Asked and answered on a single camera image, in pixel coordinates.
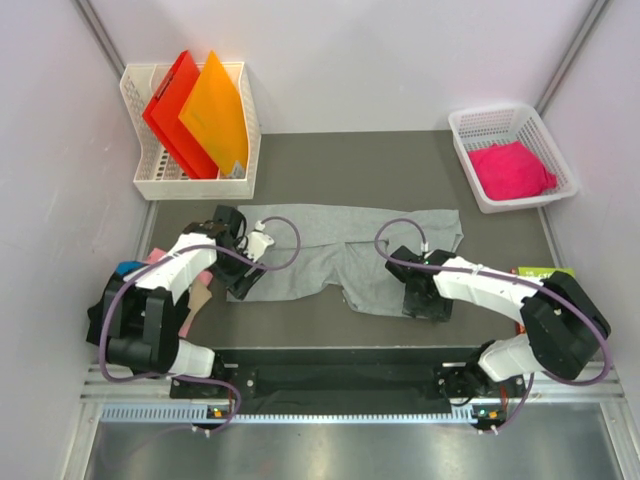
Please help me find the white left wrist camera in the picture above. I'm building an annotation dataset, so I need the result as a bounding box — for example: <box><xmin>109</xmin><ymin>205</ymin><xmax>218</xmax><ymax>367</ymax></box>
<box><xmin>245</xmin><ymin>220</ymin><xmax>275</xmax><ymax>262</ymax></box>

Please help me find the green children's book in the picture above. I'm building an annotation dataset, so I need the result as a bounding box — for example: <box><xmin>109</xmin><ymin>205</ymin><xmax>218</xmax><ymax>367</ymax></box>
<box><xmin>510</xmin><ymin>266</ymin><xmax>575</xmax><ymax>280</ymax></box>

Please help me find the red plastic folder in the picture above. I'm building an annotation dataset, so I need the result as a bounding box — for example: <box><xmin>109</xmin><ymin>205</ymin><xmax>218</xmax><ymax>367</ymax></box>
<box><xmin>142</xmin><ymin>50</ymin><xmax>219</xmax><ymax>180</ymax></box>

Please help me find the orange plastic folder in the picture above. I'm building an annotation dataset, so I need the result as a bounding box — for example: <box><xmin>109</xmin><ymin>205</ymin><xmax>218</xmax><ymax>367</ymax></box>
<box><xmin>179</xmin><ymin>50</ymin><xmax>249</xmax><ymax>179</ymax></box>

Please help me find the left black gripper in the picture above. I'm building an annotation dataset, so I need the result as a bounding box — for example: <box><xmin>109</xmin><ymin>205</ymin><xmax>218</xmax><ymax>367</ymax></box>
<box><xmin>207</xmin><ymin>239</ymin><xmax>266</xmax><ymax>300</ymax></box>

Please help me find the white mesh basket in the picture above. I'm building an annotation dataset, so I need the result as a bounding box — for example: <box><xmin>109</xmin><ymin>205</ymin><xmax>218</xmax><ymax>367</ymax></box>
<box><xmin>448</xmin><ymin>102</ymin><xmax>578</xmax><ymax>214</ymax></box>

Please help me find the grey t shirt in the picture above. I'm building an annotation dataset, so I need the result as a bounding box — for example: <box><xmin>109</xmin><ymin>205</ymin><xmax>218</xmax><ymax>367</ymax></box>
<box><xmin>238</xmin><ymin>204</ymin><xmax>463</xmax><ymax>317</ymax></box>

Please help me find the black printed t shirt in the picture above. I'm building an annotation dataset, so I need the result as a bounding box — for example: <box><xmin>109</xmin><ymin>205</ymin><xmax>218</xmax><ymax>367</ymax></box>
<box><xmin>87</xmin><ymin>261</ymin><xmax>188</xmax><ymax>360</ymax></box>

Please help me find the pink t shirt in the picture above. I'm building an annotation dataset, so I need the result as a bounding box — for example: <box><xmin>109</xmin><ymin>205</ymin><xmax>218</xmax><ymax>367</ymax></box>
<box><xmin>144</xmin><ymin>248</ymin><xmax>213</xmax><ymax>339</ymax></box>

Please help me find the magenta t shirt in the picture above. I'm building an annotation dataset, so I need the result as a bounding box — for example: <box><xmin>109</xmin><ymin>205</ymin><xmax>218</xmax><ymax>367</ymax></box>
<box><xmin>468</xmin><ymin>141</ymin><xmax>558</xmax><ymax>201</ymax></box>

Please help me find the tan t shirt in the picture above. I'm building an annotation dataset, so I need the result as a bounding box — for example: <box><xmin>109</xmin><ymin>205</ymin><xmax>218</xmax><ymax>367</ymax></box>
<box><xmin>187</xmin><ymin>279</ymin><xmax>212</xmax><ymax>321</ymax></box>

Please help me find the white file organizer basket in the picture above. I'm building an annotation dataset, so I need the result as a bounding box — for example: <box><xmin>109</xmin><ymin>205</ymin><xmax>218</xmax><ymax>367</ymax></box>
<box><xmin>120</xmin><ymin>56</ymin><xmax>261</xmax><ymax>201</ymax></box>

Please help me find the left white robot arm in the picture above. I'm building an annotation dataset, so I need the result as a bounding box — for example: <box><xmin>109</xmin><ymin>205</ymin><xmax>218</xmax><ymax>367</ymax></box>
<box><xmin>86</xmin><ymin>205</ymin><xmax>275</xmax><ymax>397</ymax></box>

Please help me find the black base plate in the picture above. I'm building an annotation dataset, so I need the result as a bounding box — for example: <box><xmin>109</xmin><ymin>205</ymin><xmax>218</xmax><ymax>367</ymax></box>
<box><xmin>168</xmin><ymin>346</ymin><xmax>531</xmax><ymax>414</ymax></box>

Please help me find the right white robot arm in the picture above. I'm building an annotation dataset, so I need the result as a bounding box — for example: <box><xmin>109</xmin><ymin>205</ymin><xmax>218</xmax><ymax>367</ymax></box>
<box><xmin>383</xmin><ymin>247</ymin><xmax>612</xmax><ymax>396</ymax></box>

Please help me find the aluminium frame rail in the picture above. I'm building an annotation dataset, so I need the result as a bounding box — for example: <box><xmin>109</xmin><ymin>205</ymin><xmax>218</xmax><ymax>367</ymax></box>
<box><xmin>80</xmin><ymin>369</ymin><xmax>625</xmax><ymax>426</ymax></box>

